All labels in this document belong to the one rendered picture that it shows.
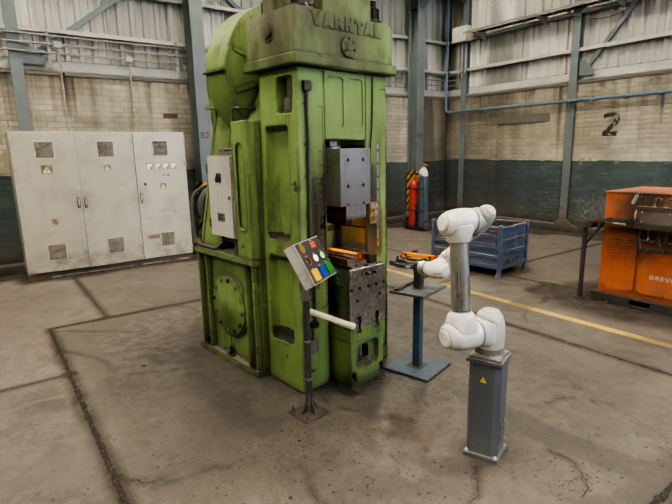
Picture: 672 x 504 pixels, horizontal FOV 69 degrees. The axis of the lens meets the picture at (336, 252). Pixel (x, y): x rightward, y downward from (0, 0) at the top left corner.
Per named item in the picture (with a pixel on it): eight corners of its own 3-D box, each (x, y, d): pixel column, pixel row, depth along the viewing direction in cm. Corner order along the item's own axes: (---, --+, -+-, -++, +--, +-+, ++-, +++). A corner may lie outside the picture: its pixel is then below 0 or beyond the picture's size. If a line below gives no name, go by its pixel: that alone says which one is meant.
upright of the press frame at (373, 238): (388, 357, 422) (388, 76, 376) (367, 366, 405) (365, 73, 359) (352, 343, 454) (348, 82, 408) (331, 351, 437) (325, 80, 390)
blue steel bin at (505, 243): (528, 268, 720) (531, 220, 706) (499, 278, 669) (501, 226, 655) (459, 256, 809) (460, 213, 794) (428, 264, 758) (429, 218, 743)
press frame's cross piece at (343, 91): (365, 139, 368) (365, 73, 359) (324, 139, 341) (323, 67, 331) (326, 141, 400) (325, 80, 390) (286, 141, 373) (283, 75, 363)
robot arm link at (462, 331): (486, 350, 264) (453, 358, 255) (466, 343, 279) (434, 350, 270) (482, 207, 256) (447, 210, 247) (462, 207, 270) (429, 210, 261)
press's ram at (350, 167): (378, 202, 366) (378, 147, 358) (341, 207, 341) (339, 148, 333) (339, 199, 397) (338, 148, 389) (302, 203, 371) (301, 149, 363)
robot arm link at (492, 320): (511, 348, 273) (513, 310, 268) (485, 354, 265) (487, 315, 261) (490, 338, 287) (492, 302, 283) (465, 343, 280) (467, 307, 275)
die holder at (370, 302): (385, 318, 381) (385, 262, 372) (350, 331, 356) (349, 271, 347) (336, 303, 421) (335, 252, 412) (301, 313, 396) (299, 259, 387)
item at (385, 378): (406, 380, 380) (406, 378, 380) (353, 407, 341) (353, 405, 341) (369, 364, 408) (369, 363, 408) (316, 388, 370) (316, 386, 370)
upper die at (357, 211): (366, 217, 359) (365, 204, 357) (346, 220, 346) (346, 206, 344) (327, 212, 390) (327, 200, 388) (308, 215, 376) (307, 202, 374)
